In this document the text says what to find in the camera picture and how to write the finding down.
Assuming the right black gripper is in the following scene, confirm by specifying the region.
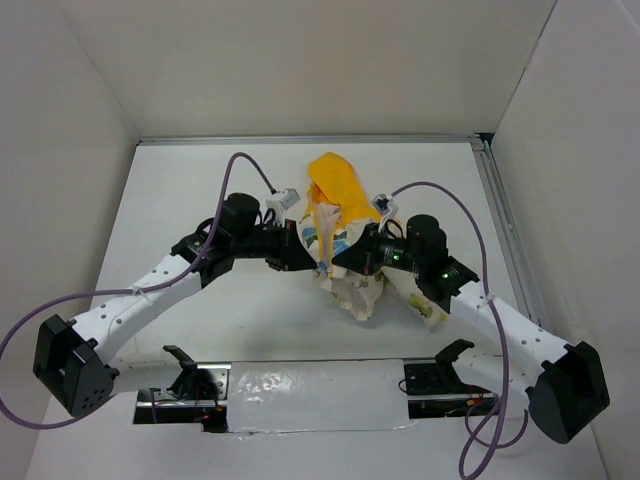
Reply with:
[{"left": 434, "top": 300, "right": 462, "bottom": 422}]
[{"left": 332, "top": 222, "right": 425, "bottom": 275}]

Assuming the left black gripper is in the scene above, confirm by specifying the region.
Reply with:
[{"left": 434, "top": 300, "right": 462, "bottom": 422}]
[{"left": 232, "top": 218, "right": 317, "bottom": 272}]

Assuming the yellow and cream baby jacket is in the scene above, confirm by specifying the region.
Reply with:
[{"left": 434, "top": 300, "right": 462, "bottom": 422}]
[{"left": 298, "top": 152, "right": 448, "bottom": 331}]

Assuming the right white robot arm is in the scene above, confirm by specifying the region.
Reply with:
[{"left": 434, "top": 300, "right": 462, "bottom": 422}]
[{"left": 332, "top": 215, "right": 610, "bottom": 444}]

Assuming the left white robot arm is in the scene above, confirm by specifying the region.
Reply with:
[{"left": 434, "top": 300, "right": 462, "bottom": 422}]
[{"left": 33, "top": 189, "right": 316, "bottom": 418}]

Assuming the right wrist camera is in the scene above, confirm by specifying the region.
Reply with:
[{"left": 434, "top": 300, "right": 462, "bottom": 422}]
[{"left": 371, "top": 194, "right": 398, "bottom": 217}]

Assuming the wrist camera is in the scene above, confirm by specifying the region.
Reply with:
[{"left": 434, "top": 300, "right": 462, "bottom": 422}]
[
  {"left": 371, "top": 194, "right": 398, "bottom": 217},
  {"left": 265, "top": 188, "right": 300, "bottom": 211}
]

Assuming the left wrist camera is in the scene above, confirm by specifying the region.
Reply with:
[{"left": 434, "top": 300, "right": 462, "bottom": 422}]
[{"left": 265, "top": 188, "right": 300, "bottom": 211}]

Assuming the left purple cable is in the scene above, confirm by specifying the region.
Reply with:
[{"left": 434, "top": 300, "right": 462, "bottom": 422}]
[{"left": 0, "top": 152, "right": 276, "bottom": 430}]

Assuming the purple cable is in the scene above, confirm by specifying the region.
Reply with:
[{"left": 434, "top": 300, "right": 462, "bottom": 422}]
[
  {"left": 0, "top": 152, "right": 276, "bottom": 430},
  {"left": 389, "top": 180, "right": 530, "bottom": 479}
]

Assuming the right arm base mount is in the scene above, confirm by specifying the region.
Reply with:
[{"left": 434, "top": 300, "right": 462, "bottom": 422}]
[{"left": 397, "top": 340, "right": 496, "bottom": 420}]

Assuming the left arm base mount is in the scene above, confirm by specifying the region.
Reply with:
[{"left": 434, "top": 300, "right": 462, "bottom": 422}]
[{"left": 133, "top": 345, "right": 231, "bottom": 433}]

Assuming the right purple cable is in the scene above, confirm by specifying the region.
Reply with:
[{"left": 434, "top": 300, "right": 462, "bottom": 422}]
[{"left": 389, "top": 180, "right": 530, "bottom": 479}]

